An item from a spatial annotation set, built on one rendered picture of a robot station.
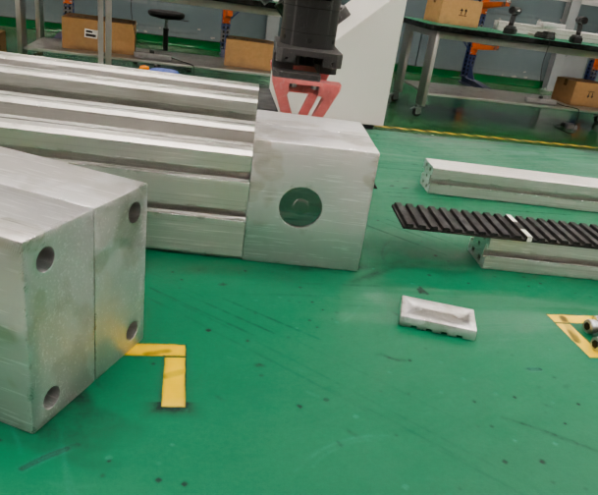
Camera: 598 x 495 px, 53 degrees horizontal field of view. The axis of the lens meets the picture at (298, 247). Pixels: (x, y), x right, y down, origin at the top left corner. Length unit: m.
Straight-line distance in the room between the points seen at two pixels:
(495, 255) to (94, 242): 0.35
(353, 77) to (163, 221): 0.58
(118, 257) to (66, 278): 0.04
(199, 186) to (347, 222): 0.11
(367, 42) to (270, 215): 0.57
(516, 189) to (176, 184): 0.42
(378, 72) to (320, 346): 0.67
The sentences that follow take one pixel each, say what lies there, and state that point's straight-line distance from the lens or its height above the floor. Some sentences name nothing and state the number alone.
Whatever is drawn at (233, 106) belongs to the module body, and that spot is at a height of 0.86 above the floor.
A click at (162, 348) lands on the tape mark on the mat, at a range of 0.35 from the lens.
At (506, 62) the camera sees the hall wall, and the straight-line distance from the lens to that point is 9.19.
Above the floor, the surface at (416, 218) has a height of 0.81.
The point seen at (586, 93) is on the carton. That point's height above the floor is 0.34.
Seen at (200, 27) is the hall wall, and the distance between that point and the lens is 8.12.
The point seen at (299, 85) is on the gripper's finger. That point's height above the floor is 0.88.
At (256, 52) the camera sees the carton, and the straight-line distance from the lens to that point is 5.38.
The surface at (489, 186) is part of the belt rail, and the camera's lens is 0.72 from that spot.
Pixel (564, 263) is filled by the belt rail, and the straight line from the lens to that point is 0.55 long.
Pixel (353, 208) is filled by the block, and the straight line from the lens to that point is 0.45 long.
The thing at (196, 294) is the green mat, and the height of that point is 0.78.
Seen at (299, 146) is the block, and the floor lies 0.87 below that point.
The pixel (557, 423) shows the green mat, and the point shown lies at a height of 0.78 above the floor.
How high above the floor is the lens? 0.98
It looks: 24 degrees down
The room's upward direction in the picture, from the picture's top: 8 degrees clockwise
